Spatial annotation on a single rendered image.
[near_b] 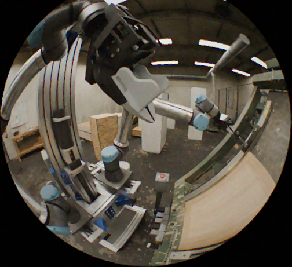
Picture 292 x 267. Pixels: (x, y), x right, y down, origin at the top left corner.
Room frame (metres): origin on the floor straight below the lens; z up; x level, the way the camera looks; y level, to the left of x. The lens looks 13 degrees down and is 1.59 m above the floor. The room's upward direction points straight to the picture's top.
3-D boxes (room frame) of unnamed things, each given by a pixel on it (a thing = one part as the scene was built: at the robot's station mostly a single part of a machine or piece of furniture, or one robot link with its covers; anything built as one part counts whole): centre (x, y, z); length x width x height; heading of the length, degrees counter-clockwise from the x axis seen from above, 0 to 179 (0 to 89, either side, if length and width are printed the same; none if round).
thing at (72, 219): (0.08, 0.43, 1.09); 0.15 x 0.15 x 0.10
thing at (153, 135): (2.97, -0.29, 0.88); 0.90 x 0.60 x 1.75; 158
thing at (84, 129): (4.25, 1.99, 0.32); 2.45 x 1.06 x 0.65; 158
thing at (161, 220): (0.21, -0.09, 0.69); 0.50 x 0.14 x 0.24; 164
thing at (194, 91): (3.70, -2.09, 1.03); 0.61 x 0.58 x 2.05; 158
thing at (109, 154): (0.55, 0.24, 1.20); 0.13 x 0.12 x 0.14; 164
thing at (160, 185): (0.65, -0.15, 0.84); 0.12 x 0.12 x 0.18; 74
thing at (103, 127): (1.92, 0.90, 0.63); 0.50 x 0.42 x 1.25; 142
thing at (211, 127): (4.66, -3.74, 1.10); 1.37 x 0.70 x 2.20; 158
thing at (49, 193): (0.08, 0.42, 1.20); 0.13 x 0.12 x 0.14; 34
